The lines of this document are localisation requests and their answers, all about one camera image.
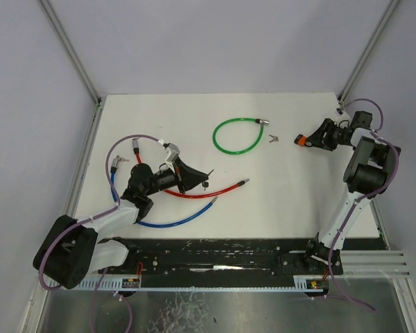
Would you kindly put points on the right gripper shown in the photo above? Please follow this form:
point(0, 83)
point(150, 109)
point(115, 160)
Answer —
point(326, 126)

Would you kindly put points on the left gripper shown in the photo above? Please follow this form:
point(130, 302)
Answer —
point(186, 175)

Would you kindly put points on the orange padlock with keys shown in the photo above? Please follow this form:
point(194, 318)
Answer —
point(302, 140)

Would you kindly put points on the green lock key bunch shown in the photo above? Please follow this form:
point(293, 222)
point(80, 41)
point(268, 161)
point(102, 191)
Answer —
point(274, 138)

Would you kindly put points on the green cable lock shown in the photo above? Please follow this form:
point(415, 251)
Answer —
point(228, 141)

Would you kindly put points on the black padlock keys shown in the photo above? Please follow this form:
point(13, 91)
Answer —
point(205, 183)

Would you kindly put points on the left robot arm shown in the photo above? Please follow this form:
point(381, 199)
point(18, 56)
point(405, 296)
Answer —
point(72, 248)

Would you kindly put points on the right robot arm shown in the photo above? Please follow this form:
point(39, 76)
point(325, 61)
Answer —
point(370, 170)

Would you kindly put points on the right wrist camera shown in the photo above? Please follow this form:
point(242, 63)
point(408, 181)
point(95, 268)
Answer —
point(342, 115)

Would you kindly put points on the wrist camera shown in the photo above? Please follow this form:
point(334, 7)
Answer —
point(172, 154)
point(342, 115)

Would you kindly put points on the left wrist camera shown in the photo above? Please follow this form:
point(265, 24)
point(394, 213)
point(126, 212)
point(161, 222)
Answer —
point(172, 154)

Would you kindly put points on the blue cable lock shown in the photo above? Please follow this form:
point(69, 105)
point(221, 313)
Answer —
point(166, 222)

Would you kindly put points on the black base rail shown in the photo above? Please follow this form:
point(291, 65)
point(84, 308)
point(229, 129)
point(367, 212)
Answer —
point(295, 256)

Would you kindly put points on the right aluminium frame post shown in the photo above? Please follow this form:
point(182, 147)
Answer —
point(369, 48)

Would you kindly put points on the aluminium frame post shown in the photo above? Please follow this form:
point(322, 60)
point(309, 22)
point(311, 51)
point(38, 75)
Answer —
point(65, 42)
point(369, 48)

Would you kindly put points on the left aluminium frame post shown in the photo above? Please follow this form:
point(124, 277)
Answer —
point(65, 42)

